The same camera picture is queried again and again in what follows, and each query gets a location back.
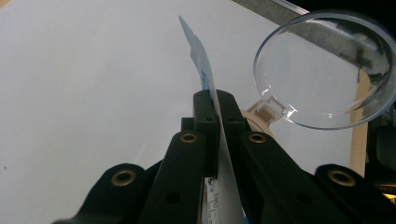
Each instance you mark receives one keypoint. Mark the clear plastic cup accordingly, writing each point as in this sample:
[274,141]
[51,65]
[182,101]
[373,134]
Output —
[311,77]

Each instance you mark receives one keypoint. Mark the white table mat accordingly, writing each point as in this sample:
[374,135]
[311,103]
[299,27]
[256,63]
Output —
[77,77]

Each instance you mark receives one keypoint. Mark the white printed stand-up pouch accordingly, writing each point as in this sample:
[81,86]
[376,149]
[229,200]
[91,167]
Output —
[204,65]

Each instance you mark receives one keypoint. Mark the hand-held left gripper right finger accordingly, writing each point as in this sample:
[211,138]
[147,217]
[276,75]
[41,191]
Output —
[232,115]

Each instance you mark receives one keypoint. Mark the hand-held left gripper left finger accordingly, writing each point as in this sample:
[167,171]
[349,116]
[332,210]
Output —
[205,124]

